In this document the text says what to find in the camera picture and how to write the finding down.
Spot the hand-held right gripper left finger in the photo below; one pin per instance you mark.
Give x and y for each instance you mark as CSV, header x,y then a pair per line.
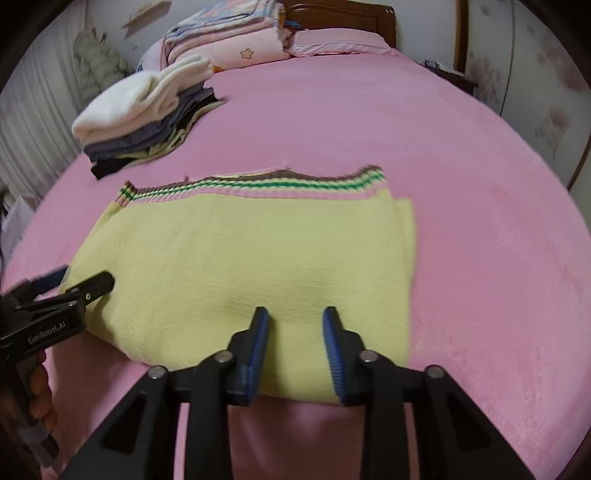
x,y
258,350

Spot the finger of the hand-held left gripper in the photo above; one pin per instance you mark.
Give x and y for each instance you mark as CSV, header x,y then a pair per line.
x,y
46,279
94,284

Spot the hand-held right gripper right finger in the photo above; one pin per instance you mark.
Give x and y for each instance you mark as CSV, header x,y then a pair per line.
x,y
333,350

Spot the yellow striped knit cardigan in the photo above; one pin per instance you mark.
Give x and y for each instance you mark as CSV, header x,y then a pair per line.
x,y
240,258

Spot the stack of folded clothes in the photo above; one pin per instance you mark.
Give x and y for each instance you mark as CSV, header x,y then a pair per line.
x,y
134,106

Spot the person's left hand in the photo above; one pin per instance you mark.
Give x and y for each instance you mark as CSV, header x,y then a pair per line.
x,y
41,397

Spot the white storage box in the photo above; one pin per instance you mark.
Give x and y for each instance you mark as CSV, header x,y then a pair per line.
x,y
16,221

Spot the pink bed blanket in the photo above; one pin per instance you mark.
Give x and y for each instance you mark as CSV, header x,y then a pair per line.
x,y
461,254

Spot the white patterned curtain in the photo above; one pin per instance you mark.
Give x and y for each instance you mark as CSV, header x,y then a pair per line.
x,y
32,115

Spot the olive puffer jacket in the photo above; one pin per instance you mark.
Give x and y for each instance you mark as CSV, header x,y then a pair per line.
x,y
99,64

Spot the white cushion with blue print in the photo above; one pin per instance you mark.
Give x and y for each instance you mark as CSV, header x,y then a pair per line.
x,y
152,57

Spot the pink folded quilt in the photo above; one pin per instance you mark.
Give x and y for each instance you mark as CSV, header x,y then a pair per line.
x,y
240,50

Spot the wooden nightstand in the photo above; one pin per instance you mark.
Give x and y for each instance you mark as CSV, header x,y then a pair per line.
x,y
455,78

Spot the pink pillow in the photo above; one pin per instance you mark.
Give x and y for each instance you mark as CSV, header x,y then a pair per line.
x,y
341,41

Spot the wooden headboard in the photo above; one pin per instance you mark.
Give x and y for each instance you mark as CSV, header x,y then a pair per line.
x,y
341,16

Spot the floral print wardrobe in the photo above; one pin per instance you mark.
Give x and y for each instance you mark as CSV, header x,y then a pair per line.
x,y
531,69

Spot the wooden wall shelf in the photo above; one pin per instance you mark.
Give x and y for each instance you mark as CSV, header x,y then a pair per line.
x,y
145,14

